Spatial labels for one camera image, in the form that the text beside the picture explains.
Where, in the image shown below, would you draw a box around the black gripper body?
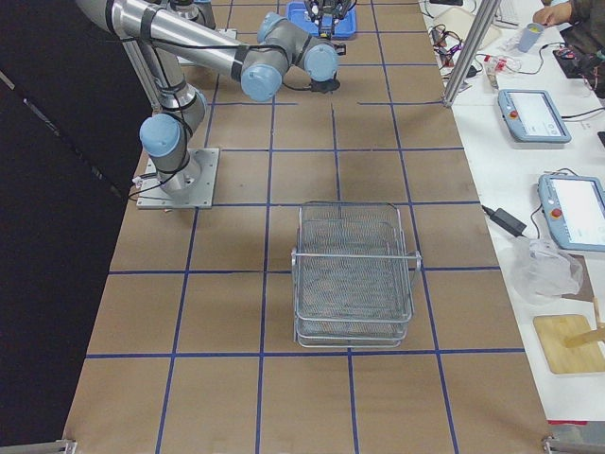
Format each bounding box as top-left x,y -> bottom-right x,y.
304,0 -> 353,22
309,79 -> 339,94

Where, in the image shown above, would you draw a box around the person's hand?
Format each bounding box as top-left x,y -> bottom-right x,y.
533,3 -> 573,27

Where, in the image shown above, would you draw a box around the blue plastic tray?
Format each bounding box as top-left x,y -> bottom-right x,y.
285,1 -> 356,40

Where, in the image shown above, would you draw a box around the blue plastic cup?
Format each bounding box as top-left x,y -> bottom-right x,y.
517,23 -> 545,53

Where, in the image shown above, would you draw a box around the upper blue teach pendant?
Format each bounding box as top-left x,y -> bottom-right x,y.
497,89 -> 572,145

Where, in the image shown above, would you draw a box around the blue teach pendant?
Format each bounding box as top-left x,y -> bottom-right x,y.
538,174 -> 604,253
497,89 -> 572,145

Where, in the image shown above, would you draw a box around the black power adapter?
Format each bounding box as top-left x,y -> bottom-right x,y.
484,207 -> 527,237

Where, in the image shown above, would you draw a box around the black curtain panel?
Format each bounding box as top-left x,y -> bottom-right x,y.
1,1 -> 151,445

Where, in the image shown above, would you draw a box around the lower blue teach pendant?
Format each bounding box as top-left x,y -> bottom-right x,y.
538,174 -> 604,253

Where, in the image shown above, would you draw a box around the clear plastic bag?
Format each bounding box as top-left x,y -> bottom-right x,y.
510,237 -> 584,300

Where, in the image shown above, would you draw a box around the wooden board stand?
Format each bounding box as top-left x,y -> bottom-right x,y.
533,298 -> 604,375

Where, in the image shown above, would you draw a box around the aluminium frame post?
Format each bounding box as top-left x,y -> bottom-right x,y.
442,0 -> 500,108

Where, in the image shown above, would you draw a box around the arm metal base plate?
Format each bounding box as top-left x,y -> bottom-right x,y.
136,148 -> 220,210

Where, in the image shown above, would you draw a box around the silver wire mesh shelf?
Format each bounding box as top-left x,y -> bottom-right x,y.
291,201 -> 422,348

